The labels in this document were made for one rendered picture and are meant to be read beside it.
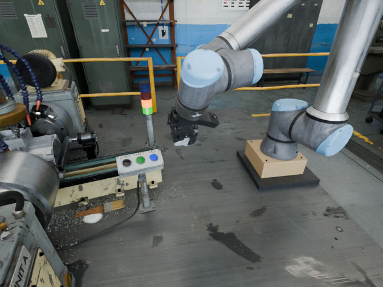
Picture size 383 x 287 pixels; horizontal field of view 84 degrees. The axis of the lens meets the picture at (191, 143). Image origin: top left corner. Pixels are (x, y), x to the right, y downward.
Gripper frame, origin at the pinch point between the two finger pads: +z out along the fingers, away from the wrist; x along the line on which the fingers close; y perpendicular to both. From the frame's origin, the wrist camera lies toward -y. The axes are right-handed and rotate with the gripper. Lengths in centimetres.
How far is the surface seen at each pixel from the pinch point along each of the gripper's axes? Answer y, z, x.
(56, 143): 50, 26, -24
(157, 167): 11.2, 9.4, 3.6
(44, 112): 53, 22, -40
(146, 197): 16.8, 25.4, 9.6
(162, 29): -116, 251, -440
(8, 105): 57, 1, -28
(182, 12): -163, 216, -450
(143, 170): 16.6, 9.8, 3.5
